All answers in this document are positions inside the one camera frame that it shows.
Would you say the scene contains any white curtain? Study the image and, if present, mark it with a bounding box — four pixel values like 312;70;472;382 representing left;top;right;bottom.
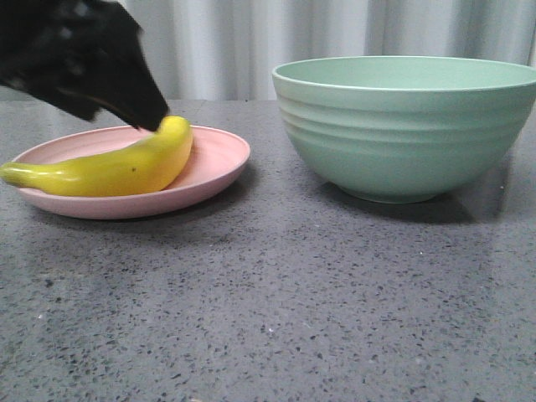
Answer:
118;1;535;102

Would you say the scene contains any yellow banana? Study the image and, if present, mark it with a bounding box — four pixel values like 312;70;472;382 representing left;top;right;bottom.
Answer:
1;116;193;197

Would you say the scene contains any green bowl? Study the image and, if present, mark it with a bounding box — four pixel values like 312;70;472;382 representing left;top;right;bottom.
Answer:
272;55;535;204

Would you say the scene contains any pink plate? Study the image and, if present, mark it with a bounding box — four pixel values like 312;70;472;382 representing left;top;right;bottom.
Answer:
14;126;250;219

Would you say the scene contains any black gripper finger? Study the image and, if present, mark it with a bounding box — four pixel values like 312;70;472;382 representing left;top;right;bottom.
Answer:
1;1;168;130

